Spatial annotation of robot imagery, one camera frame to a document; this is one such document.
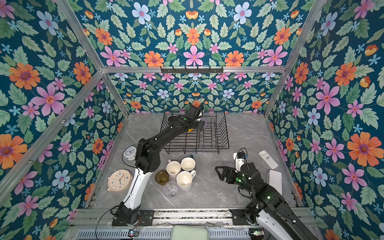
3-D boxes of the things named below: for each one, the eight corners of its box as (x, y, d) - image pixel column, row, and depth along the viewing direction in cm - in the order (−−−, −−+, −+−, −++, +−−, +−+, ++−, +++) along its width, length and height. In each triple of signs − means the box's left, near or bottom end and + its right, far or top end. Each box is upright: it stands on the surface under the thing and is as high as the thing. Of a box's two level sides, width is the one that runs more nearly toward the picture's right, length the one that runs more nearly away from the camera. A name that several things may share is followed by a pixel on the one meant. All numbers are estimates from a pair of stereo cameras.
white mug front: (178, 191, 83) (175, 185, 75) (179, 177, 88) (177, 170, 81) (195, 191, 83) (194, 185, 75) (195, 177, 88) (194, 170, 81)
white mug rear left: (168, 181, 87) (164, 175, 79) (170, 167, 93) (167, 159, 85) (180, 181, 87) (178, 175, 79) (182, 167, 93) (180, 159, 85)
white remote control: (273, 170, 92) (274, 168, 90) (257, 152, 100) (258, 151, 98) (278, 166, 94) (279, 165, 92) (262, 150, 101) (263, 148, 100)
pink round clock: (106, 192, 84) (103, 190, 81) (115, 171, 92) (112, 169, 89) (129, 192, 84) (126, 190, 81) (135, 171, 92) (133, 169, 89)
